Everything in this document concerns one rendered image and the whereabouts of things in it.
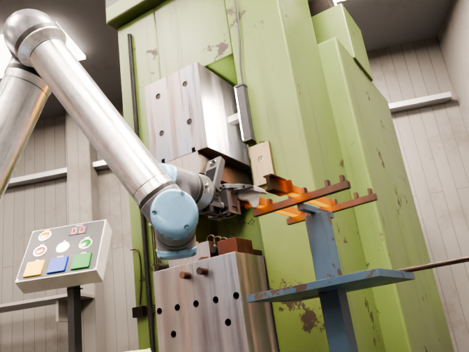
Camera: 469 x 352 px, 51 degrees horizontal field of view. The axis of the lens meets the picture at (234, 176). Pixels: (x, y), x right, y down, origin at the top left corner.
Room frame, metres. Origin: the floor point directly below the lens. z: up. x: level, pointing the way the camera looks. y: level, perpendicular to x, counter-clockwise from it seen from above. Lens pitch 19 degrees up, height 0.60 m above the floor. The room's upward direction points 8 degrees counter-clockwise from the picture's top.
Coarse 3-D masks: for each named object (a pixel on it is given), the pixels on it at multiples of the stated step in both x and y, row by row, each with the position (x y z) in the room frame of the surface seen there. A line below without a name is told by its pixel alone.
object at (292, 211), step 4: (236, 192) 1.31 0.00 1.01; (240, 200) 1.32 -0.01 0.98; (244, 200) 1.33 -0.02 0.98; (260, 200) 1.40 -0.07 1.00; (264, 200) 1.42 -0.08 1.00; (240, 204) 1.35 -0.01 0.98; (244, 204) 1.36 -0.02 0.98; (248, 204) 1.36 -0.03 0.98; (260, 204) 1.40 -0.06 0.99; (264, 204) 1.41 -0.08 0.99; (288, 208) 1.54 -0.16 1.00; (292, 208) 1.56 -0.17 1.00; (296, 208) 1.58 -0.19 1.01; (276, 212) 1.52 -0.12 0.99; (280, 212) 1.53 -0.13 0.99; (284, 212) 1.54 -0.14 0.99; (288, 212) 1.55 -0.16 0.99; (292, 212) 1.56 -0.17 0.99; (296, 212) 1.58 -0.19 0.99; (292, 216) 1.60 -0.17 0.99
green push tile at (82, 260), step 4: (76, 256) 1.95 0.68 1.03; (80, 256) 1.95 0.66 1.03; (84, 256) 1.95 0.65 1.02; (88, 256) 1.94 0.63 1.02; (76, 260) 1.94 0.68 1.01; (80, 260) 1.94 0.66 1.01; (84, 260) 1.94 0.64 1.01; (88, 260) 1.93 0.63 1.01; (72, 264) 1.93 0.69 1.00; (76, 264) 1.93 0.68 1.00; (80, 264) 1.93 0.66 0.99; (84, 264) 1.93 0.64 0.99; (88, 264) 1.92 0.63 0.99; (72, 268) 1.92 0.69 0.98; (76, 268) 1.92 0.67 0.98; (80, 268) 1.92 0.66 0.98
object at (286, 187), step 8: (264, 176) 1.24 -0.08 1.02; (272, 176) 1.24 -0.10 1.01; (272, 184) 1.24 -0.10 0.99; (280, 184) 1.27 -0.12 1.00; (288, 184) 1.29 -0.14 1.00; (272, 192) 1.26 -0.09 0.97; (280, 192) 1.27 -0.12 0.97; (288, 192) 1.29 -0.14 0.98; (296, 192) 1.33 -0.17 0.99; (312, 200) 1.44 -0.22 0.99; (320, 200) 1.46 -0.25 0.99; (328, 200) 1.51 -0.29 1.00
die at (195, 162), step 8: (200, 152) 1.84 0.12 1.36; (176, 160) 1.88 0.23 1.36; (184, 160) 1.86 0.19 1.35; (192, 160) 1.84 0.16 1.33; (200, 160) 1.84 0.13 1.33; (208, 160) 1.89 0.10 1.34; (184, 168) 1.86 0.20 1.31; (192, 168) 1.85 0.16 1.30; (200, 168) 1.83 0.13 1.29; (224, 168) 1.99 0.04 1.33; (232, 168) 2.06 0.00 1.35; (224, 176) 1.99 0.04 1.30; (232, 176) 2.05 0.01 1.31; (240, 176) 2.11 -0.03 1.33; (248, 176) 2.18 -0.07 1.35
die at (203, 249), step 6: (198, 246) 1.85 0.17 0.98; (204, 246) 1.84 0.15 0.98; (210, 246) 1.84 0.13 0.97; (198, 252) 1.85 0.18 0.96; (204, 252) 1.84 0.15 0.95; (210, 252) 1.83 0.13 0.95; (258, 252) 2.16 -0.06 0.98; (186, 258) 1.88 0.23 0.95; (192, 258) 1.87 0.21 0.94; (198, 258) 1.85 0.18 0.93; (174, 264) 1.91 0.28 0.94; (180, 264) 1.90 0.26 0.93
